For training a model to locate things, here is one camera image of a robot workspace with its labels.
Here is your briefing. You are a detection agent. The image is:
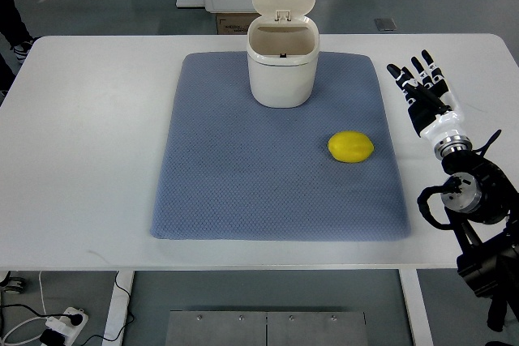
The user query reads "left white table leg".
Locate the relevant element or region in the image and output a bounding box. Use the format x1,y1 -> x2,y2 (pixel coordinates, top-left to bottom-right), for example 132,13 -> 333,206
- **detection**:
101,271 -> 135,346

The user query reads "grey metal floor plate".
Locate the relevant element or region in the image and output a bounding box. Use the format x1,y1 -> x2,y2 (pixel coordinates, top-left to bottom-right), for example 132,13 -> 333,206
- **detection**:
165,311 -> 368,345

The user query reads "black power cable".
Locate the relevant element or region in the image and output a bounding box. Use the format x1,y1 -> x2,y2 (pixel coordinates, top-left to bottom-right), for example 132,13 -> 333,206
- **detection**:
0,271 -> 135,346

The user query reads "white power cable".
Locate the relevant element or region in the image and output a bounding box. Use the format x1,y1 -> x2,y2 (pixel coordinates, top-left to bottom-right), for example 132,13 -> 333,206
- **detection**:
0,271 -> 68,343

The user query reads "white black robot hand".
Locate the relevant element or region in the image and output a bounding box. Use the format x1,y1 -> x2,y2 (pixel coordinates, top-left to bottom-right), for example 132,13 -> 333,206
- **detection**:
387,50 -> 473,160

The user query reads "grey floor outlet cover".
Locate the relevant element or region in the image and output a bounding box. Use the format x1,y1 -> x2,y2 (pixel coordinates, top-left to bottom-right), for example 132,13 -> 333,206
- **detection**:
374,18 -> 397,32

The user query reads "right white table leg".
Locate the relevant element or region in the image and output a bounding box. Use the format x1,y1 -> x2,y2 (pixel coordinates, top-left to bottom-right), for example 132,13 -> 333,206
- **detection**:
399,269 -> 434,346

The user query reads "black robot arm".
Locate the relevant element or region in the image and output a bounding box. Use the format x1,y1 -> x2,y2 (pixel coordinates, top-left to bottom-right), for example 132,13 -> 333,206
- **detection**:
417,135 -> 518,332

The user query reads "yellow lemon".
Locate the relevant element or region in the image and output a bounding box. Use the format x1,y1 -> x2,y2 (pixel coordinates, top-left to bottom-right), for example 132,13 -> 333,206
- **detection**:
328,130 -> 375,163

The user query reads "person's dark leg and shoe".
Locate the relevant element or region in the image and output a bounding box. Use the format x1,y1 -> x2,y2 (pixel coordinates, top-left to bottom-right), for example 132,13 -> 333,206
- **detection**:
1,0 -> 36,64

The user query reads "white table leg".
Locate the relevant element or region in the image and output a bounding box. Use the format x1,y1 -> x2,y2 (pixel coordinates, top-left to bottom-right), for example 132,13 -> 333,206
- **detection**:
101,271 -> 135,346
399,269 -> 434,346

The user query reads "blue textured mat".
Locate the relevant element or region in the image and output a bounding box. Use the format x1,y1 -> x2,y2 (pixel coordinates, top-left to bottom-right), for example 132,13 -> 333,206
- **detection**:
151,52 -> 410,241

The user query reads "caster wheel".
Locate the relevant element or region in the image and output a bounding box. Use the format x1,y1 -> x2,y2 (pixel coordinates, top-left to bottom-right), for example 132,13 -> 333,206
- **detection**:
0,271 -> 26,294

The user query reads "cream trash bin with lid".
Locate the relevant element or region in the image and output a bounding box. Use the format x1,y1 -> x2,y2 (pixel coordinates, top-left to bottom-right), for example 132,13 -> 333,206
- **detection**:
247,0 -> 320,109

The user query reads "white power strip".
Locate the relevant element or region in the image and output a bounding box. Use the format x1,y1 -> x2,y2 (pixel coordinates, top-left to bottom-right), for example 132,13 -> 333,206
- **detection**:
45,307 -> 88,340

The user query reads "cardboard box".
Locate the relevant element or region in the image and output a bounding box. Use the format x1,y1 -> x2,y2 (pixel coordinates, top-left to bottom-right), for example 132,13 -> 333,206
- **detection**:
216,13 -> 259,35

